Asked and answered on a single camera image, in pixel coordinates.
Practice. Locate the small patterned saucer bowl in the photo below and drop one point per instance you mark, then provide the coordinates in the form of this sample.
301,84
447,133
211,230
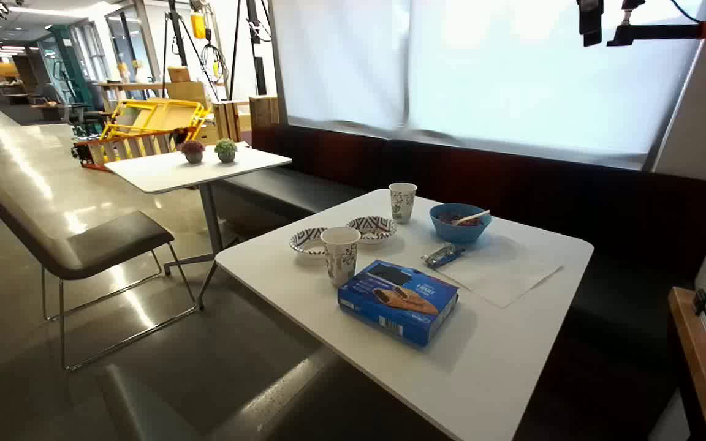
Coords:
304,241
371,229

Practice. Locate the blue bowl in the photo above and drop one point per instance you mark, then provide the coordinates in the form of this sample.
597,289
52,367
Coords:
456,233

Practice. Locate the black white patterned cup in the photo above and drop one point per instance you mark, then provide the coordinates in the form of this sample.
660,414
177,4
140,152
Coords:
404,203
342,258

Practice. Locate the blue cardboard box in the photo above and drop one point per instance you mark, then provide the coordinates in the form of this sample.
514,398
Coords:
399,306

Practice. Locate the colourful beads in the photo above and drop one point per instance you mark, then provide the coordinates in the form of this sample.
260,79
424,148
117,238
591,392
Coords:
451,217

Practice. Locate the green potted plant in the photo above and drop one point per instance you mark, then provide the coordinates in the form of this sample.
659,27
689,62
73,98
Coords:
227,149

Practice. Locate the white paper sheet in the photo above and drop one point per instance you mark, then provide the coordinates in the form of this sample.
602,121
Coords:
504,273

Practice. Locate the red potted plant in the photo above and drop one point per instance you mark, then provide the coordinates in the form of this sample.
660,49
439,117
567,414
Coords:
193,152

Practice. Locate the white side table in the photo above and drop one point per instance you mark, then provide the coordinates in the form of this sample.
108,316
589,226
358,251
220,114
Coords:
183,171

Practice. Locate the dark glossy seat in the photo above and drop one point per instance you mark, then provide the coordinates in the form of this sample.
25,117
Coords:
208,408

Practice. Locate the wooden slatted pallet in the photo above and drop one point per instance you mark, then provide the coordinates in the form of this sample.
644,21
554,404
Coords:
123,149

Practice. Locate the black tripod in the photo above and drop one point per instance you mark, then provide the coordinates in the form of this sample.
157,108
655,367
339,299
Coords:
177,32

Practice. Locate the dark bench sofa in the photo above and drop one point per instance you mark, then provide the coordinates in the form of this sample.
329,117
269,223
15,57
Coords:
613,212

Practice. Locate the dark metal-legged chair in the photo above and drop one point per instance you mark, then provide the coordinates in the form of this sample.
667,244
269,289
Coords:
84,241

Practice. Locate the teal metal rack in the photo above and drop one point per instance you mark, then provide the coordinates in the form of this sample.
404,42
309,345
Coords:
75,76

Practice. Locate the wooden shelf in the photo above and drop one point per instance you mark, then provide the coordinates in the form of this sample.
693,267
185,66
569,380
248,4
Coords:
700,383

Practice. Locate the yellow metal frame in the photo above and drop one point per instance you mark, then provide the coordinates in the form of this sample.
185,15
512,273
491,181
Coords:
152,117

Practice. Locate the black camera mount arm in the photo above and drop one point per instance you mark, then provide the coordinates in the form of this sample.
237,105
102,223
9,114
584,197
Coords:
663,32

